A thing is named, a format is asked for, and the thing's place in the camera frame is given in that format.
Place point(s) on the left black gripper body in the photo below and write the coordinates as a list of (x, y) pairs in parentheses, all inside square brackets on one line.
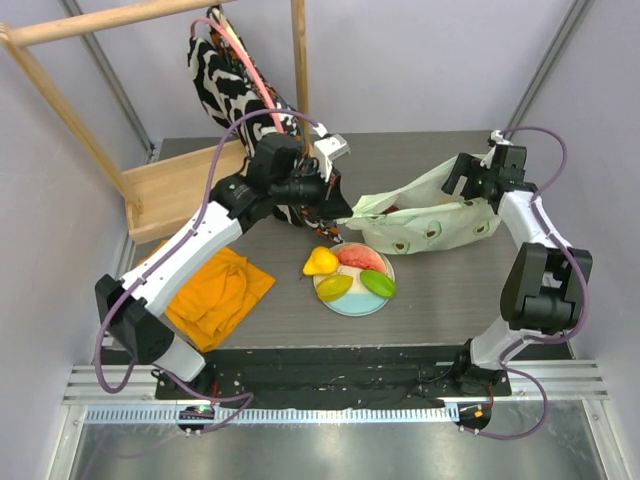
[(310, 190)]

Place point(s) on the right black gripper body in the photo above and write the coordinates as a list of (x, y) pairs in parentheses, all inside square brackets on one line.
[(460, 170)]

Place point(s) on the yellow fake pear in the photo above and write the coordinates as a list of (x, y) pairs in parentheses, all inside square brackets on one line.
[(322, 261)]

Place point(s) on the green avocado print plastic bag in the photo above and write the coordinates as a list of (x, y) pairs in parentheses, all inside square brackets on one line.
[(429, 219)]

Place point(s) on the red fake watermelon slice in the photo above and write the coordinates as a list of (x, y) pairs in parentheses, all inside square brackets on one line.
[(362, 257)]

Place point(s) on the dark red fake fruit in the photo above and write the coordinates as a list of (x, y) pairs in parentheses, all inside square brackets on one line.
[(391, 209)]

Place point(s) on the green fake fruit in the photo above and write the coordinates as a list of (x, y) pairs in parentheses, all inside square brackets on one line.
[(378, 283)]

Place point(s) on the cream and blue ceramic plate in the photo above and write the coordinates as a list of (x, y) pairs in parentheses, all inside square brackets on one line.
[(358, 301)]

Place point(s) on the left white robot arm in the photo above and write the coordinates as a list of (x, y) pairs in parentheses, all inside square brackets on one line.
[(130, 308)]

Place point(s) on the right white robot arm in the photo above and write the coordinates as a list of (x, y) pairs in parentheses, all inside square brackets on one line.
[(545, 297)]

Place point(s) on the zebra print tote bag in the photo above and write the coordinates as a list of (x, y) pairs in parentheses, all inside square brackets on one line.
[(227, 89)]

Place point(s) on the wooden tray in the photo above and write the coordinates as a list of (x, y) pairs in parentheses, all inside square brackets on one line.
[(170, 189)]

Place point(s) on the orange cloth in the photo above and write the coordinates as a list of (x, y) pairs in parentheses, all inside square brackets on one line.
[(216, 299)]

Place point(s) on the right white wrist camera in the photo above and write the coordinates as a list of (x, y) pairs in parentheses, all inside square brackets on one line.
[(496, 139)]

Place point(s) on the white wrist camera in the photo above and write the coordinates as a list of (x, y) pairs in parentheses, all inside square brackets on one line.
[(328, 149), (496, 139)]

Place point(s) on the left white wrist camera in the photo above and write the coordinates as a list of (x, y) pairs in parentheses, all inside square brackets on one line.
[(328, 149)]

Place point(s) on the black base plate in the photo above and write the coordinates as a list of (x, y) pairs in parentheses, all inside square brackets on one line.
[(324, 378)]

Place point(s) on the white slotted cable duct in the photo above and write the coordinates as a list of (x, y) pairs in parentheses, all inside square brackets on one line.
[(187, 414)]

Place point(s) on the wooden rack frame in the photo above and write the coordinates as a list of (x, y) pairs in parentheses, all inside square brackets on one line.
[(17, 42)]

